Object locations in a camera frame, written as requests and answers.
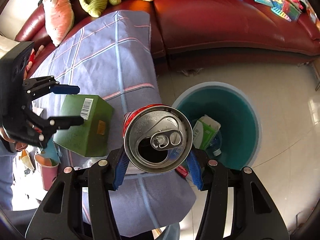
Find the clear plastic water bottle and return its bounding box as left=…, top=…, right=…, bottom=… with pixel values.
left=206, top=132, right=222, bottom=158

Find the teal trash bin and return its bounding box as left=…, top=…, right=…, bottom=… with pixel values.
left=172, top=82, right=262, bottom=170

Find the red cola can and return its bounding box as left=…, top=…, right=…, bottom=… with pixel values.
left=123, top=104, right=193, bottom=173

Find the red plush toy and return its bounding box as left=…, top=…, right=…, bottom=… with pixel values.
left=24, top=45, right=44, bottom=79

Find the orange yellow snack bag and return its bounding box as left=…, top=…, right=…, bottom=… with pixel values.
left=19, top=149, right=35, bottom=172

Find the green white carton box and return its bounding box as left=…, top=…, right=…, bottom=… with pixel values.
left=193, top=115, right=221, bottom=150

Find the pink rabbit plush pillow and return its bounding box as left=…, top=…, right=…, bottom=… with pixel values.
left=42, top=0, right=74, bottom=47

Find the light blue snack wrapper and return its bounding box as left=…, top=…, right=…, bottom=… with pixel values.
left=40, top=138, right=61, bottom=164

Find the pink paper cup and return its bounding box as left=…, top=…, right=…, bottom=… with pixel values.
left=35, top=154, right=60, bottom=191

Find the dark red leather sofa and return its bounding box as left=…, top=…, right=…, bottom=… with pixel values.
left=15, top=0, right=320, bottom=67

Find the green cardboard box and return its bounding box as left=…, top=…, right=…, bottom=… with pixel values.
left=53, top=94, right=113, bottom=157

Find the purple plaid tablecloth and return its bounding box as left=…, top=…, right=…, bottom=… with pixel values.
left=34, top=10, right=196, bottom=237

